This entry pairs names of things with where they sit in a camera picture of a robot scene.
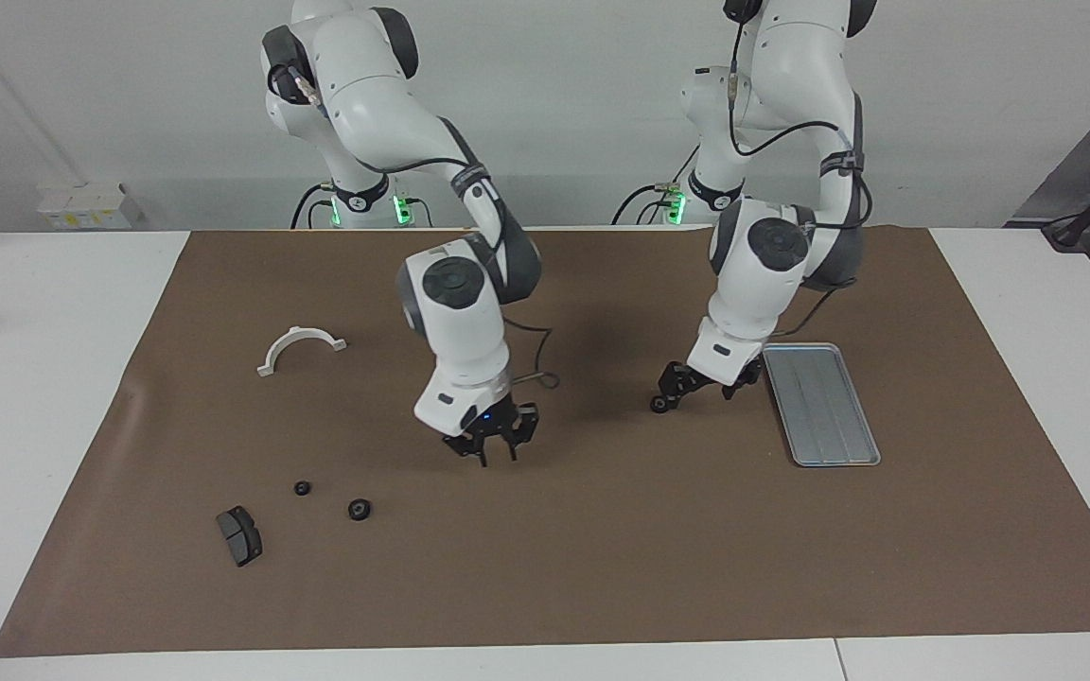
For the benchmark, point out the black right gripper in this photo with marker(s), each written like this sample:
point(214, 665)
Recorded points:
point(493, 424)

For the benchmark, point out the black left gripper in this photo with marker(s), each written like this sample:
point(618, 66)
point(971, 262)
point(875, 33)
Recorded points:
point(677, 375)

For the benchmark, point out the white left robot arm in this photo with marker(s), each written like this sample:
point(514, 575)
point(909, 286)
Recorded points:
point(753, 293)

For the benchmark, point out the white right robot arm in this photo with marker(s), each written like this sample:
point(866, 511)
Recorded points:
point(455, 322)

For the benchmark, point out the silver metal tray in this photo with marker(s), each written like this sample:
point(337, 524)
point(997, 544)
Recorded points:
point(824, 416)

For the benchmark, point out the brown paper table mat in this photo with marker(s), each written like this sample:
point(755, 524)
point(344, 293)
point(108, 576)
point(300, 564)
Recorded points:
point(554, 567)

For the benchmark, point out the split-face dark brake pad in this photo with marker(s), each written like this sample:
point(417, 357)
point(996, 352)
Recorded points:
point(240, 539)

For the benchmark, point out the white curved plastic bracket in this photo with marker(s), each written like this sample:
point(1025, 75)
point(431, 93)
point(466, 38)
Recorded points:
point(302, 332)

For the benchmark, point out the white wall socket box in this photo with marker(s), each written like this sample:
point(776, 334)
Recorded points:
point(81, 203)

